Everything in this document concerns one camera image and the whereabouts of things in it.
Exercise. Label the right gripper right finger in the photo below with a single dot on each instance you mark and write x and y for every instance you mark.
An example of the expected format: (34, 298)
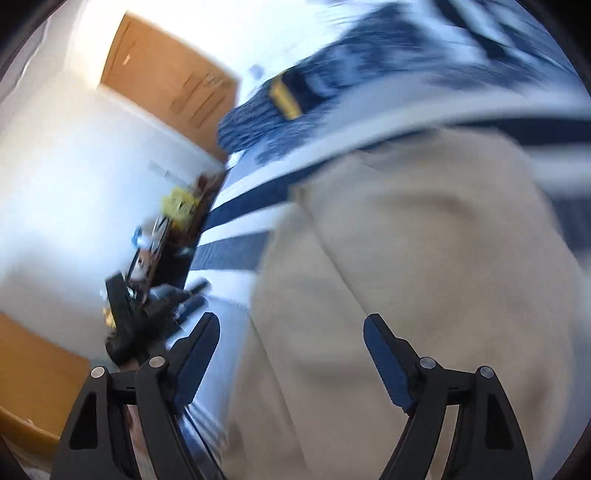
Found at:
(487, 442)

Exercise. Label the navy yellow rolled duvet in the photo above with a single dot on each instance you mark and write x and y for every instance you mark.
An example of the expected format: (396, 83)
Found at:
(290, 100)

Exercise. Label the orange wooden door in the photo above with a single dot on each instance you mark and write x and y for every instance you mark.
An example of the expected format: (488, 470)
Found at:
(171, 81)

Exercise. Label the beige knit sweater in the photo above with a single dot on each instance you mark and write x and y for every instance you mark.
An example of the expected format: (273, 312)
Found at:
(448, 238)

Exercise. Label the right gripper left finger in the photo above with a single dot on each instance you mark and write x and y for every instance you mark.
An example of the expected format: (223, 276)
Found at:
(96, 444)

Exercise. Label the yellow plastic bag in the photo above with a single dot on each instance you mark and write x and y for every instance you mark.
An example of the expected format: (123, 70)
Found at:
(179, 206)

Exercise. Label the dark wooden side shelf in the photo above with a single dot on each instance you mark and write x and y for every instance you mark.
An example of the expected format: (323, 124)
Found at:
(161, 249)

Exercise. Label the blue striped bed blanket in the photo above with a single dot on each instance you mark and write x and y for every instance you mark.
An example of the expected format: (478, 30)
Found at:
(412, 68)

